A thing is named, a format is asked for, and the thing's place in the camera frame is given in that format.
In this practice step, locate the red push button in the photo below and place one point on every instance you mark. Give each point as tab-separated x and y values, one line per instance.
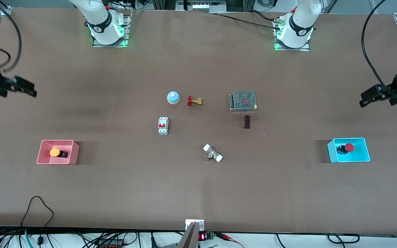
349	147

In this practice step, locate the yellow push button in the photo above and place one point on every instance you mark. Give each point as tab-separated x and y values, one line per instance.
54	152

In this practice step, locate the cyan plastic bin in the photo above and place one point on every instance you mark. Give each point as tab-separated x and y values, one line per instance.
360	155

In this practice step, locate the pink plastic bin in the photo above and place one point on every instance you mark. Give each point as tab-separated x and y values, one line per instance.
47	159

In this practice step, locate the dark brown rectangular block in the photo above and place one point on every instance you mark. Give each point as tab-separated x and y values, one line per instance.
246	121

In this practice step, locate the metal mesh power supply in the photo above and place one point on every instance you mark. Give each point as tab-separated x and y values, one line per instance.
243	100

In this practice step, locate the white circuit breaker red switches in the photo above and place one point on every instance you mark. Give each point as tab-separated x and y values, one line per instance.
163	125

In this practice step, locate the blue call bell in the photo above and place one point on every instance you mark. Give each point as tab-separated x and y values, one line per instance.
173	97

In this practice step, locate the metal fitting with white ends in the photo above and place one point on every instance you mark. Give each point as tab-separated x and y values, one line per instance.
213	154

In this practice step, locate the black power strip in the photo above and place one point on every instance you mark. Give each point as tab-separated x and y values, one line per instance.
110	245

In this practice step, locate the metal equipment box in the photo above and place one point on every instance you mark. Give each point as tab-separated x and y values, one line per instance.
200	6

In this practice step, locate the red clip lead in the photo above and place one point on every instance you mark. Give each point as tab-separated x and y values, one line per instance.
226	237

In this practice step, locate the red digit display module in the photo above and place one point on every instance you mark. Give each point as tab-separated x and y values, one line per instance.
202	236

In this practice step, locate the small aluminium corner bracket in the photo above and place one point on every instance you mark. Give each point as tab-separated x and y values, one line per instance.
6	11

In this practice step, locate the aluminium arm base plate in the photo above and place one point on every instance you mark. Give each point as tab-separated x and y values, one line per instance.
293	49
110	45

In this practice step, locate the silver camera mount bracket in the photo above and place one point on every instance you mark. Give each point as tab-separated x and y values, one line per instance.
200	224

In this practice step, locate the grey camera support bar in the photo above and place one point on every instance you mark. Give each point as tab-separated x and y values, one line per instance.
189	239

